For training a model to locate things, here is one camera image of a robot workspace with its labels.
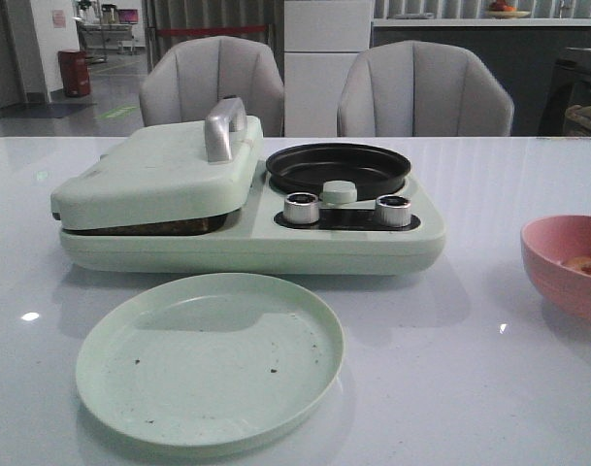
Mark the white bread slice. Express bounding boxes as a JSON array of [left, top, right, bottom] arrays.
[[68, 215, 227, 236]]

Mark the mint green breakfast maker lid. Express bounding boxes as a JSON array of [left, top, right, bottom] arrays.
[[50, 98, 263, 232]]

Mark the pink plastic bowl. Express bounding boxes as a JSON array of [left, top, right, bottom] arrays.
[[521, 215, 591, 321]]

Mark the orange shrimp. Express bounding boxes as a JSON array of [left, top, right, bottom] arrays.
[[562, 256, 591, 276]]

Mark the mint green breakfast maker base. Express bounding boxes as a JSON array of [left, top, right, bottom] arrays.
[[59, 162, 445, 276]]

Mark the left silver control knob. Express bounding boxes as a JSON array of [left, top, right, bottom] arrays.
[[282, 192, 320, 225]]

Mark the silver control knob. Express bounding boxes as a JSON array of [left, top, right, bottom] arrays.
[[282, 192, 320, 225], [374, 194, 411, 228]]

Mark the right silver control knob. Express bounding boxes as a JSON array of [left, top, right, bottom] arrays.
[[374, 194, 411, 228]]

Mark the black round frying pan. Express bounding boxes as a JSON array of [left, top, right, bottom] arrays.
[[266, 143, 411, 201]]

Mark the mint green round plate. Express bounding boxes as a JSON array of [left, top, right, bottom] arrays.
[[76, 273, 345, 456]]

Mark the right grey upholstered chair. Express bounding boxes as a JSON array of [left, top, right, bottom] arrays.
[[337, 41, 514, 137]]

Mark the grey upholstered chair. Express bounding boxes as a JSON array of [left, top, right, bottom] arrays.
[[139, 36, 284, 137], [337, 41, 514, 137]]

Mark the left grey upholstered chair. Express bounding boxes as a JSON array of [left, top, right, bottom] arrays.
[[139, 36, 284, 137]]

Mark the white cabinet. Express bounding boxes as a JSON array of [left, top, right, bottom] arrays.
[[284, 1, 374, 137]]

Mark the red bin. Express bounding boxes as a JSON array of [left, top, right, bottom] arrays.
[[57, 50, 91, 97]]

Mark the grey kitchen counter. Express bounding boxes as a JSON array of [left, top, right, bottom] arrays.
[[371, 18, 591, 136]]

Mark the fruit plate on counter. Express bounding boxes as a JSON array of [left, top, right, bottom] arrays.
[[484, 0, 531, 19]]

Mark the beige cushion at right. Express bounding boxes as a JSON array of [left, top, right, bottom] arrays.
[[563, 105, 591, 137]]

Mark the dark appliance at right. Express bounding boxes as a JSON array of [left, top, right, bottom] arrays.
[[539, 48, 591, 136]]

